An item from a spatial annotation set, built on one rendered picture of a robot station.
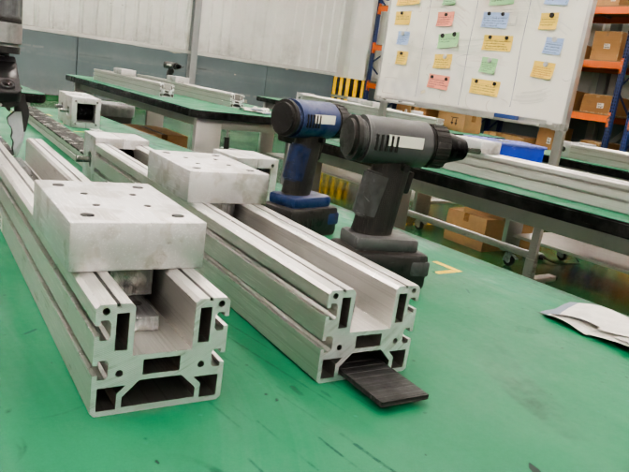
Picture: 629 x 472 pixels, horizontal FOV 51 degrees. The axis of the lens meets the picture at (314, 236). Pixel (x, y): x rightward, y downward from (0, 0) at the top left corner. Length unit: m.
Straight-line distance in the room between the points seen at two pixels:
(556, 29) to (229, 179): 3.10
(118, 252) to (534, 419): 0.37
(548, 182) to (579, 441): 1.66
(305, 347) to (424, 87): 3.80
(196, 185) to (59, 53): 11.95
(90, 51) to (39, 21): 0.96
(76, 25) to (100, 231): 12.31
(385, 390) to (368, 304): 0.10
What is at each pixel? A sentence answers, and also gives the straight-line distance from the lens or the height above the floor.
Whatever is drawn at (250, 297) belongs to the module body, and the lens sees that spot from 0.68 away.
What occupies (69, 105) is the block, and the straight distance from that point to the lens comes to 2.23.
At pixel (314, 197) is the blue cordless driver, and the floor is 0.85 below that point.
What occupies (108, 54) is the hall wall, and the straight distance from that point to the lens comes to 13.00.
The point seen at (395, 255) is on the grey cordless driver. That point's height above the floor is 0.83.
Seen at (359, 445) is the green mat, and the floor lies 0.78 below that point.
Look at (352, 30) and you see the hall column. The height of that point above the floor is 1.74.
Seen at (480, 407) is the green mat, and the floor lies 0.78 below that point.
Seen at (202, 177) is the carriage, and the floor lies 0.90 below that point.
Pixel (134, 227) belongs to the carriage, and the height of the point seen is 0.90.
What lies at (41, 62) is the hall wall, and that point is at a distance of 12.67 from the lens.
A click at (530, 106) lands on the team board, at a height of 1.05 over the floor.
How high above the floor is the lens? 1.03
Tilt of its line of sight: 13 degrees down
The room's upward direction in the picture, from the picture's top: 8 degrees clockwise
